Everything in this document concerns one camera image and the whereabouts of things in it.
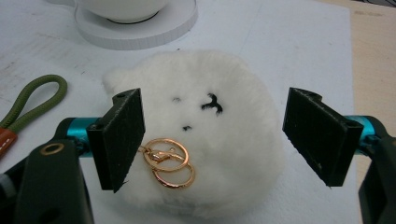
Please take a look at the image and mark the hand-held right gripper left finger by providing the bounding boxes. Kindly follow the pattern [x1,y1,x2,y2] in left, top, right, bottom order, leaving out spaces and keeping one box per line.
[55,88,147,194]

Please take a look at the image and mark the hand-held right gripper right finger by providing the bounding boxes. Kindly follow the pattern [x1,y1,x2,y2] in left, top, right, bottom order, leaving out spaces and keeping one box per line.
[282,87,379,188]

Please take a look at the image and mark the gold key ring clasp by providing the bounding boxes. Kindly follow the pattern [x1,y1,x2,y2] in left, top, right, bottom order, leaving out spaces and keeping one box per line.
[138,137,196,189]

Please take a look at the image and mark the white plush keychain toy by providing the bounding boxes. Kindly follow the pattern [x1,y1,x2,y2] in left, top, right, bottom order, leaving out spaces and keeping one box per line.
[102,50,286,218]

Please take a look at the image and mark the white round base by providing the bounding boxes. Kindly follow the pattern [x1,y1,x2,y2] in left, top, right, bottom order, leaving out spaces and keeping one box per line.
[74,0,199,51]

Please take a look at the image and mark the white bowl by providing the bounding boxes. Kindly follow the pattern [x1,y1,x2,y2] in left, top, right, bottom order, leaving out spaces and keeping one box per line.
[46,0,171,23]

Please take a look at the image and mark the green cord wrist strap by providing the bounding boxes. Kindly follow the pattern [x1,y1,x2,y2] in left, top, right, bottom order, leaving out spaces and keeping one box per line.
[0,74,68,158]

